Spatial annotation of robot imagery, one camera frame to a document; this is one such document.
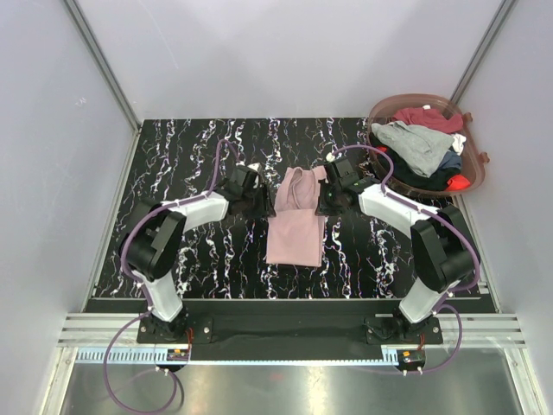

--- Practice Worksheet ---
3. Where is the pink tank top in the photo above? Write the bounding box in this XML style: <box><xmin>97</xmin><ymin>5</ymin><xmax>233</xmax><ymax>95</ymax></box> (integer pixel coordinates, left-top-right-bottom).
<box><xmin>266</xmin><ymin>166</ymin><xmax>326</xmax><ymax>267</ymax></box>

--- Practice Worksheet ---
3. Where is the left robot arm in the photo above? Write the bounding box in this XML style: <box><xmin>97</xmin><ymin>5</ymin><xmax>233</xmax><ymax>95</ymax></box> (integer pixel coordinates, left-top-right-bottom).
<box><xmin>119</xmin><ymin>163</ymin><xmax>276</xmax><ymax>342</ymax></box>

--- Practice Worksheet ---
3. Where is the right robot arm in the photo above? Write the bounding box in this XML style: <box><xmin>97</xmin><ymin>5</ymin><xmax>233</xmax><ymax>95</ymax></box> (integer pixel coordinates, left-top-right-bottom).
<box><xmin>316</xmin><ymin>154</ymin><xmax>480</xmax><ymax>343</ymax></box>

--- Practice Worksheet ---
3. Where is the black garment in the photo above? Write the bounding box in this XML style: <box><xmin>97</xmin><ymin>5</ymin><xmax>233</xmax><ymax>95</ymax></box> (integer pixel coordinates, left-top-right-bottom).
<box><xmin>369</xmin><ymin>132</ymin><xmax>461</xmax><ymax>191</ymax></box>

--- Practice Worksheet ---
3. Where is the blue garment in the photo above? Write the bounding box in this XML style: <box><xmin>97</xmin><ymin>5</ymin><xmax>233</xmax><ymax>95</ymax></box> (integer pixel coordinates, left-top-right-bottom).
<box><xmin>438</xmin><ymin>150</ymin><xmax>462</xmax><ymax>170</ymax></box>

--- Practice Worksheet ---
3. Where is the maroon garment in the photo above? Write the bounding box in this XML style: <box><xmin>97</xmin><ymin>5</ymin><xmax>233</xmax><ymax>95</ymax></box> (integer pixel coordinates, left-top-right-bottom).
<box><xmin>391</xmin><ymin>106</ymin><xmax>464</xmax><ymax>134</ymax></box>

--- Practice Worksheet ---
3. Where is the red orange garment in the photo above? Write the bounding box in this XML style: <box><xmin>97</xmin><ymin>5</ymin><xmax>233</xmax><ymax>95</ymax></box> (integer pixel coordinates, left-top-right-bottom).
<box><xmin>446</xmin><ymin>175</ymin><xmax>472</xmax><ymax>192</ymax></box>

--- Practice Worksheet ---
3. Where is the white garment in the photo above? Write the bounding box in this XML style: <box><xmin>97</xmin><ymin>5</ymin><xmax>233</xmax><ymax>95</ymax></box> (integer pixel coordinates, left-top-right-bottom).
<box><xmin>451</xmin><ymin>133</ymin><xmax>467</xmax><ymax>156</ymax></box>

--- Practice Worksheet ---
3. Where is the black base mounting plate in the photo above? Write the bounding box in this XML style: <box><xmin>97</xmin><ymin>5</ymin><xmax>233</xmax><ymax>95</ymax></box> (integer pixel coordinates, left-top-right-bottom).
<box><xmin>137</xmin><ymin>299</ymin><xmax>443</xmax><ymax>346</ymax></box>

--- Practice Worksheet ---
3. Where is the left small electronics board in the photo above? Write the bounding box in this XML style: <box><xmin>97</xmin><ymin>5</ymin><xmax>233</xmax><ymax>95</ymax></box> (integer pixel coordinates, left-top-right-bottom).
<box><xmin>167</xmin><ymin>348</ymin><xmax>190</xmax><ymax>361</ymax></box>

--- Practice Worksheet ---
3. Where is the small electronics board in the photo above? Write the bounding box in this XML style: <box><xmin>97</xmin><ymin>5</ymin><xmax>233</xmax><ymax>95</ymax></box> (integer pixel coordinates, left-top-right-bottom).
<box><xmin>167</xmin><ymin>348</ymin><xmax>190</xmax><ymax>361</ymax></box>
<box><xmin>397</xmin><ymin>349</ymin><xmax>426</xmax><ymax>371</ymax></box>

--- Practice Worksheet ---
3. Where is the right small electronics board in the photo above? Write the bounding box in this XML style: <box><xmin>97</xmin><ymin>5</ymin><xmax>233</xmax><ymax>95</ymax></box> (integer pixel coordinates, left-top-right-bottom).
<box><xmin>397</xmin><ymin>349</ymin><xmax>426</xmax><ymax>371</ymax></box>

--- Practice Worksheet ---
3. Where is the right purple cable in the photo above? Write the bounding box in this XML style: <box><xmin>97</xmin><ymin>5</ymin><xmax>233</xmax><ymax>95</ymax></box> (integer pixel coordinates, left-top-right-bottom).
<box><xmin>326</xmin><ymin>144</ymin><xmax>481</xmax><ymax>373</ymax></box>

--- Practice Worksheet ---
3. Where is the purple cable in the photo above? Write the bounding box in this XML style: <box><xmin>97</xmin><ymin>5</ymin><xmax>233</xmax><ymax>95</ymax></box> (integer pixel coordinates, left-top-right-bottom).
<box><xmin>326</xmin><ymin>144</ymin><xmax>481</xmax><ymax>373</ymax></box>
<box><xmin>103</xmin><ymin>138</ymin><xmax>243</xmax><ymax>412</ymax></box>

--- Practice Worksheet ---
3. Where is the left aluminium corner post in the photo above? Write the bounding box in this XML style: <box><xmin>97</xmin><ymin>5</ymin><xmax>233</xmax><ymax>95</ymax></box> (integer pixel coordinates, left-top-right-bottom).
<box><xmin>61</xmin><ymin>0</ymin><xmax>142</xmax><ymax>133</ymax></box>

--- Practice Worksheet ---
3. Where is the aluminium corner post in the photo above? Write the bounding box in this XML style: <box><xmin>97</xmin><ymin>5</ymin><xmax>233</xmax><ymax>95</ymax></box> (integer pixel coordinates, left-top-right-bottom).
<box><xmin>61</xmin><ymin>0</ymin><xmax>142</xmax><ymax>133</ymax></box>
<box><xmin>450</xmin><ymin>0</ymin><xmax>518</xmax><ymax>105</ymax></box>

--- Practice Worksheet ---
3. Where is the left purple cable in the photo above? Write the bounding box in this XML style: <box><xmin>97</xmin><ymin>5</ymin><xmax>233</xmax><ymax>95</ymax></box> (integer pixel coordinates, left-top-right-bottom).
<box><xmin>103</xmin><ymin>138</ymin><xmax>243</xmax><ymax>412</ymax></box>

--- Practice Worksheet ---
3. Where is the aluminium frame rail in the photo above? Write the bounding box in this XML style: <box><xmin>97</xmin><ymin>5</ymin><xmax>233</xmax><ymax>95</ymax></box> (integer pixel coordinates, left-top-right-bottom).
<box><xmin>59</xmin><ymin>313</ymin><xmax>526</xmax><ymax>348</ymax></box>

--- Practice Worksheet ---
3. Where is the right aluminium corner post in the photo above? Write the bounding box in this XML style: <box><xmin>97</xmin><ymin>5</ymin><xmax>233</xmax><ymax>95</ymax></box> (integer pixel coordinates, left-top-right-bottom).
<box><xmin>450</xmin><ymin>0</ymin><xmax>518</xmax><ymax>105</ymax></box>

